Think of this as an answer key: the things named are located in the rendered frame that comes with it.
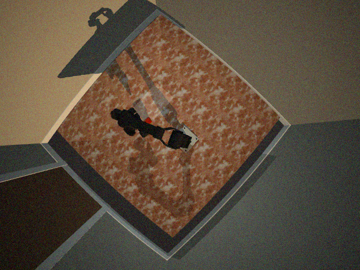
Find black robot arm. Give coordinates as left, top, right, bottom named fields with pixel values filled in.
left=111, top=109, right=192, bottom=150

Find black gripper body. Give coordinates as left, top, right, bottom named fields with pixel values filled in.
left=128, top=107, right=148, bottom=137

